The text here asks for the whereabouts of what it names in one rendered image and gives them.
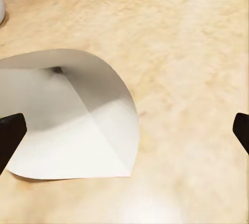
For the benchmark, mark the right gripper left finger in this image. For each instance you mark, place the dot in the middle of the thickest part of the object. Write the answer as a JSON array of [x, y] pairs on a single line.
[[12, 130]]

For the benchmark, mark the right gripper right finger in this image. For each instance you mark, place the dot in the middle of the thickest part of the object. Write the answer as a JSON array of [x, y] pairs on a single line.
[[241, 129]]

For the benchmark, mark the countertop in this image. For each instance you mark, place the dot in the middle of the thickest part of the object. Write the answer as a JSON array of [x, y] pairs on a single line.
[[186, 65]]

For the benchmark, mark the paper coffee filter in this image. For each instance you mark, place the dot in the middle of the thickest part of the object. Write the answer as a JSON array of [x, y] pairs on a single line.
[[81, 119]]

